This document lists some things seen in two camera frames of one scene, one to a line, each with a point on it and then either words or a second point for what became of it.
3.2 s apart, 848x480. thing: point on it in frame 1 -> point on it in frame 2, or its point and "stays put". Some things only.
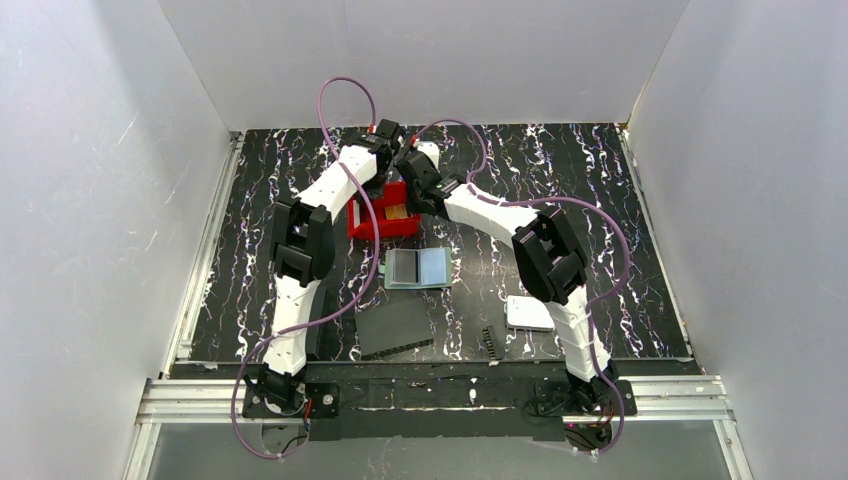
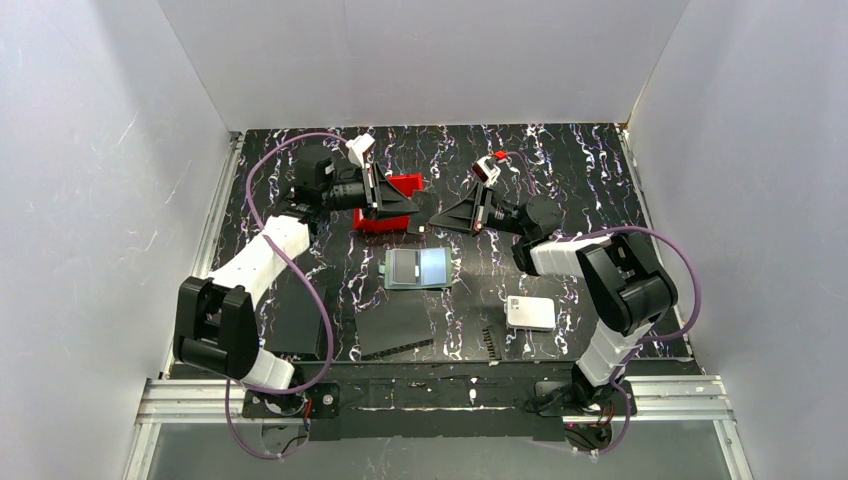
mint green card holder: (434, 268) stays put
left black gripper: (382, 175) -> (374, 192)
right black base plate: (553, 398) stays put
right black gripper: (419, 196) -> (480, 209)
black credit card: (406, 266) stays put
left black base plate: (322, 402) stays put
